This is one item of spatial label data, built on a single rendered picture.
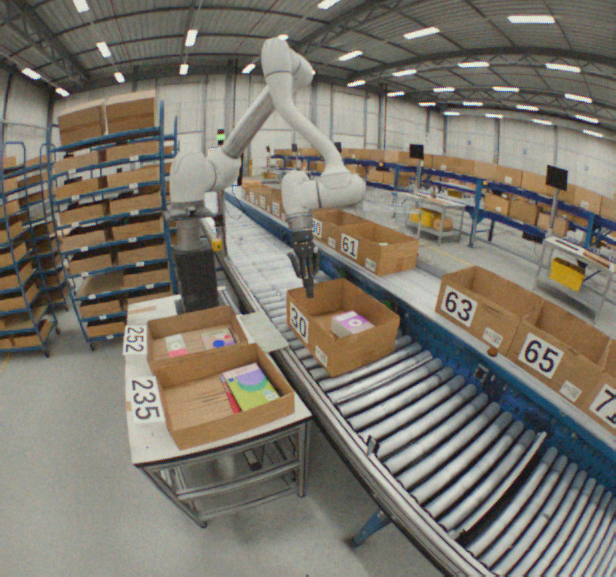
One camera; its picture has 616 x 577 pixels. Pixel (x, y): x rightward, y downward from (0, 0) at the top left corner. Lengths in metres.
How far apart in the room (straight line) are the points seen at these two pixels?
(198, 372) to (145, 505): 0.97
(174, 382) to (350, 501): 1.04
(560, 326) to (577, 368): 0.33
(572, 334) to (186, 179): 1.70
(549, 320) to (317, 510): 1.36
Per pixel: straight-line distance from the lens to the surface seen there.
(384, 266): 1.49
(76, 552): 1.87
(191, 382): 1.05
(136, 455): 0.92
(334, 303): 1.38
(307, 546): 1.50
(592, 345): 1.31
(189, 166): 1.21
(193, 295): 1.33
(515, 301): 1.36
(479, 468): 0.93
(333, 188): 0.97
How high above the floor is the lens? 1.47
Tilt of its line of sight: 23 degrees down
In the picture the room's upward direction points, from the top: 1 degrees clockwise
